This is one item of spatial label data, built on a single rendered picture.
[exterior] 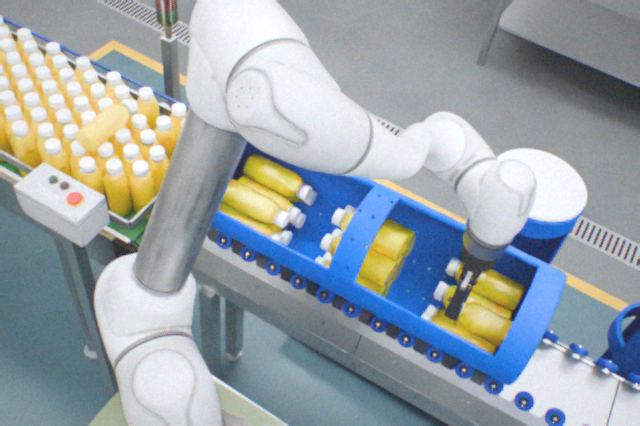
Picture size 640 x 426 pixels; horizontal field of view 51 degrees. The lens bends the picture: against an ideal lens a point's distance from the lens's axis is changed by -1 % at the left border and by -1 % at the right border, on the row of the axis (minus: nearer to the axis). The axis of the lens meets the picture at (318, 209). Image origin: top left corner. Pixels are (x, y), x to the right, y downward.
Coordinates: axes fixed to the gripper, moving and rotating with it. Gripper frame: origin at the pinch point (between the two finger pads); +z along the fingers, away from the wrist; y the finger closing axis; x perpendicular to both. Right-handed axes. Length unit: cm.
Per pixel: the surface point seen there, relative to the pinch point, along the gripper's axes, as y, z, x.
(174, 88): 40, 20, 111
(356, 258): -6.0, -5.1, 23.4
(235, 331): 10, 89, 66
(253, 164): 9, -1, 60
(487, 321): -1.2, 0.3, -7.6
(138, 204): -7, 15, 86
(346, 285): -8.6, 2.2, 23.5
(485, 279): 9.1, 0.1, -3.2
